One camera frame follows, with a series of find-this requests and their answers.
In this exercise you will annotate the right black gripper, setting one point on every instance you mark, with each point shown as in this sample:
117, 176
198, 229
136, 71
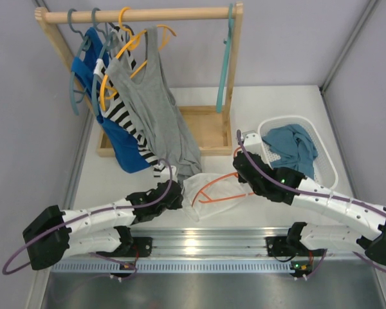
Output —
241, 179

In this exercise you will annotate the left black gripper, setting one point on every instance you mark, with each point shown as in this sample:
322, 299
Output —
172, 196

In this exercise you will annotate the white tank top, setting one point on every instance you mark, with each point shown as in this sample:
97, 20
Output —
202, 212

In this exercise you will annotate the orange plastic hanger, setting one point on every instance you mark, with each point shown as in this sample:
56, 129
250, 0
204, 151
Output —
218, 188

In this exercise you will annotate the grey tank top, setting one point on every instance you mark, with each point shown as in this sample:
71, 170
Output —
153, 110

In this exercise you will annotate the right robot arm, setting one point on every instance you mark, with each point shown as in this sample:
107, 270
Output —
361, 227

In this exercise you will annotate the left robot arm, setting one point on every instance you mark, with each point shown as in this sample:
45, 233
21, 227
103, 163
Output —
57, 234

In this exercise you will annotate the blue tank top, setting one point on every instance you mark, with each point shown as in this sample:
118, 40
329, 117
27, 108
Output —
90, 59

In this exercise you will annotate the teal hanger right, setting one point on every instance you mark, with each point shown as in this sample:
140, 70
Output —
226, 56

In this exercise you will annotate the grey-blue hanger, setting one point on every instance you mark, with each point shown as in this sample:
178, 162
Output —
105, 49
78, 82

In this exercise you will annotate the black white striped top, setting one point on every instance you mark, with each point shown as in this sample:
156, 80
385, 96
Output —
122, 112

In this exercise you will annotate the yellow plastic hanger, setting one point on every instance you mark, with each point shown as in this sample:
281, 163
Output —
107, 92

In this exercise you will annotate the grey-blue hanger far left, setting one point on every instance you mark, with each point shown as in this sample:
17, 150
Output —
78, 82

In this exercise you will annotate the teal blue garment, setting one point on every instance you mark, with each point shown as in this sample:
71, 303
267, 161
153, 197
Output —
295, 147

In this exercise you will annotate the wooden clothes rack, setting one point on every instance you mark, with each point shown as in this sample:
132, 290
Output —
211, 130

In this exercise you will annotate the white plastic laundry basket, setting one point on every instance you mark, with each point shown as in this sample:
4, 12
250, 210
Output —
325, 172

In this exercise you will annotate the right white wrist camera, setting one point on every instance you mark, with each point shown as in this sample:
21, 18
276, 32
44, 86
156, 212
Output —
251, 141

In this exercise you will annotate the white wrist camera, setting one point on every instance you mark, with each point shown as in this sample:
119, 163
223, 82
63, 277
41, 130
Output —
160, 168
251, 141

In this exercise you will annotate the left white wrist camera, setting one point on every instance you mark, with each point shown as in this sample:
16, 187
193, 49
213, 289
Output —
160, 168

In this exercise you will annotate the aluminium mounting rail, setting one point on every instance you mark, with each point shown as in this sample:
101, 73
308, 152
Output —
212, 243

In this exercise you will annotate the slotted cable duct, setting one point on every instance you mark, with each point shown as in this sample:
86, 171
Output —
99, 266

